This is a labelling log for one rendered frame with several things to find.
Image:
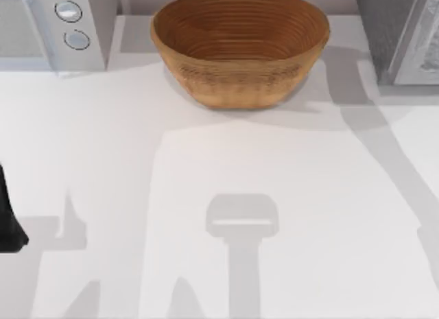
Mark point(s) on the round grey microwave knob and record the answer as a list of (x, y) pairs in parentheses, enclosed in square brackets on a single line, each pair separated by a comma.
[(68, 11), (77, 39)]

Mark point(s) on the pale microwave oven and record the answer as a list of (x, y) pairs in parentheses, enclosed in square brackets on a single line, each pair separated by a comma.
[(92, 41)]

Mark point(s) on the brown woven basket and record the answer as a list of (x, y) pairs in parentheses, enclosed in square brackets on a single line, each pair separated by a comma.
[(240, 34)]

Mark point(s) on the grey cabinet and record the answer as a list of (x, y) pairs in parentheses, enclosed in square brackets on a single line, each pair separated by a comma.
[(384, 31)]

